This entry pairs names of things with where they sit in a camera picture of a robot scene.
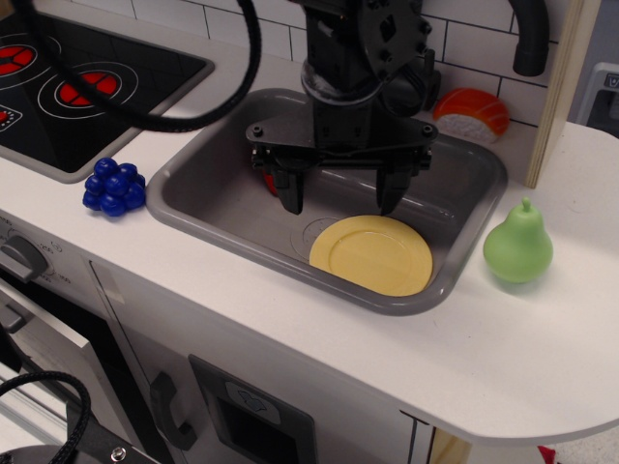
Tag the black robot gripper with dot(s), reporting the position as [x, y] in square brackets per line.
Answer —
[320, 135]

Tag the blue toy blueberries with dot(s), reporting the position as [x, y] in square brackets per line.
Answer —
[114, 188]

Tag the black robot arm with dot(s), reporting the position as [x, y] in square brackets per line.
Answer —
[368, 72]

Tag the yellow plastic plate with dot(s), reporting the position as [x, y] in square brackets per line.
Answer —
[379, 253]

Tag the grey toy sink basin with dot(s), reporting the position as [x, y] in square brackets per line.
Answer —
[211, 191]

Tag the toy salmon sushi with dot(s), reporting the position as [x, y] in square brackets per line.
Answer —
[472, 113]

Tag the green toy pear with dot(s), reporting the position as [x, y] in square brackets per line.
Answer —
[519, 250]

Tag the black toy faucet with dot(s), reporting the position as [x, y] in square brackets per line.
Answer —
[497, 46]

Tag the grey appliance in background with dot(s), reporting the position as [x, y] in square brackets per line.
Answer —
[598, 107]

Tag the wooden side panel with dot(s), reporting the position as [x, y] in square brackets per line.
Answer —
[571, 52]

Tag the black toy stovetop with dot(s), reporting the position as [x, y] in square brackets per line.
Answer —
[48, 127]

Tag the grey toy oven door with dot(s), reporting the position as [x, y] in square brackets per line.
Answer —
[50, 344]

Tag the grey oven knob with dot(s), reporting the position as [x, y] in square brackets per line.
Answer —
[22, 259]

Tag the grey cabinet door handle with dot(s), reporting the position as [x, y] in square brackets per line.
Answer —
[162, 392]

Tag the black braided cable foreground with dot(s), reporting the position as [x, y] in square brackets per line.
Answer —
[79, 407]

